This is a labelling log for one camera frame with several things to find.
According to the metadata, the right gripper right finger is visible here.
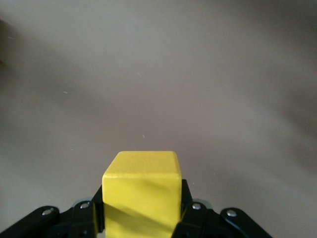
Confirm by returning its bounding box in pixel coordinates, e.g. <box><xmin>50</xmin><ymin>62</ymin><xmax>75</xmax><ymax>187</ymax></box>
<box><xmin>172</xmin><ymin>178</ymin><xmax>273</xmax><ymax>238</ymax></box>

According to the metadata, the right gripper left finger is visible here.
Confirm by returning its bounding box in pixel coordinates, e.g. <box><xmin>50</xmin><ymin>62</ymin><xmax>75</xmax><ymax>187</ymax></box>
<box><xmin>6</xmin><ymin>184</ymin><xmax>105</xmax><ymax>238</ymax></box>

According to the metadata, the yellow cube block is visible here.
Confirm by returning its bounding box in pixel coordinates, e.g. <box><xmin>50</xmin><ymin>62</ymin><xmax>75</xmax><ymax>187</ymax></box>
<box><xmin>102</xmin><ymin>150</ymin><xmax>183</xmax><ymax>238</ymax></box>

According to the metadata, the brown paper table cover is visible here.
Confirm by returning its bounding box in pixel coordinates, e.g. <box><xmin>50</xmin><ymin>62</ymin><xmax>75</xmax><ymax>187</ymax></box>
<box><xmin>0</xmin><ymin>0</ymin><xmax>317</xmax><ymax>238</ymax></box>

